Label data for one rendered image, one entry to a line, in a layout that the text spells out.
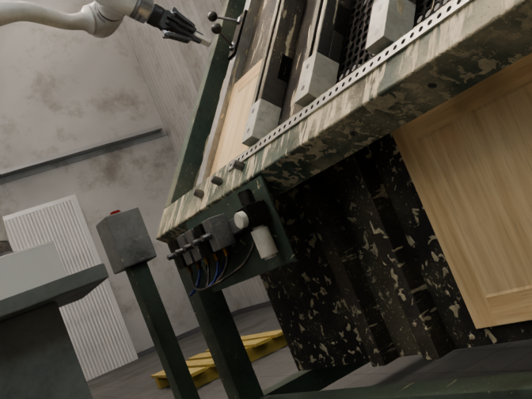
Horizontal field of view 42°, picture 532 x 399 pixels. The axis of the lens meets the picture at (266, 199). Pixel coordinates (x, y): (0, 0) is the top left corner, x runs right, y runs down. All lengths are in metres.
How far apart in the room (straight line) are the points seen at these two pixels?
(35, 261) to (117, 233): 0.49
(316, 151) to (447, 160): 0.31
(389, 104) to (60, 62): 10.75
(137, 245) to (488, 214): 1.16
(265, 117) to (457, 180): 0.58
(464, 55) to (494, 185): 0.41
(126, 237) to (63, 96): 9.56
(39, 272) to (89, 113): 9.93
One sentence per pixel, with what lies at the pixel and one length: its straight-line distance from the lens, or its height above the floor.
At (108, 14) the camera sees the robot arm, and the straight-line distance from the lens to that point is 2.51.
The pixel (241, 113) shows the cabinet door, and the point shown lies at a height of 1.07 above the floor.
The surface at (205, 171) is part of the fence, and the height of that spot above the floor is 0.94.
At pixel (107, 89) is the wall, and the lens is 11.93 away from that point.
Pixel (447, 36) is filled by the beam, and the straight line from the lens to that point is 1.30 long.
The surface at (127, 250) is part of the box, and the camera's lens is 2.28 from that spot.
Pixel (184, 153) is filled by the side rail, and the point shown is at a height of 1.07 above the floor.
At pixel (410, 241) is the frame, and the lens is 1.85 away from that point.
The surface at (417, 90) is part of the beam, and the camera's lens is 1.39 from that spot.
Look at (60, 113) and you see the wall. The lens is 11.66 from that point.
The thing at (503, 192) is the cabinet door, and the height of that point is 0.54.
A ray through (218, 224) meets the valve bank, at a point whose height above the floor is 0.74.
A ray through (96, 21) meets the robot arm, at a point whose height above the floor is 1.59.
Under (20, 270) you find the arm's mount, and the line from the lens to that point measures 1.85.
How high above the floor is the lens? 0.59
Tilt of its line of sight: 5 degrees up
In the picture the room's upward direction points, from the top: 22 degrees counter-clockwise
